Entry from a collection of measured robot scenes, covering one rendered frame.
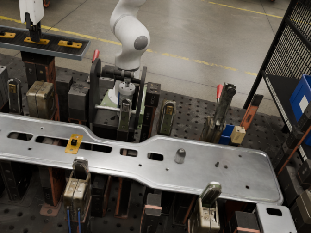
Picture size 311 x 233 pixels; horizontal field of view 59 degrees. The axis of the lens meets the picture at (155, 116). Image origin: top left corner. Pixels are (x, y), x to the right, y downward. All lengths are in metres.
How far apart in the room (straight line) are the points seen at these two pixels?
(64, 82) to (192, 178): 0.55
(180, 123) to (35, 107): 0.79
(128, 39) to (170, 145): 0.47
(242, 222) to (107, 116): 0.59
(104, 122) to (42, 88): 0.24
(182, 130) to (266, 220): 0.75
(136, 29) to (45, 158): 0.61
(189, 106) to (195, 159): 0.76
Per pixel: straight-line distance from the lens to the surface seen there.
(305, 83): 1.27
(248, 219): 0.88
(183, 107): 1.63
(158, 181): 0.84
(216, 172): 0.92
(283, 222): 0.90
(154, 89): 0.98
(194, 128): 1.51
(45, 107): 1.02
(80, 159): 0.74
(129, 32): 1.16
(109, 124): 1.04
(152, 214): 0.79
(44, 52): 1.08
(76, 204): 0.77
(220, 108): 0.97
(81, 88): 1.02
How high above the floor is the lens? 1.66
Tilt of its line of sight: 39 degrees down
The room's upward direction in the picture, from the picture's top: 11 degrees clockwise
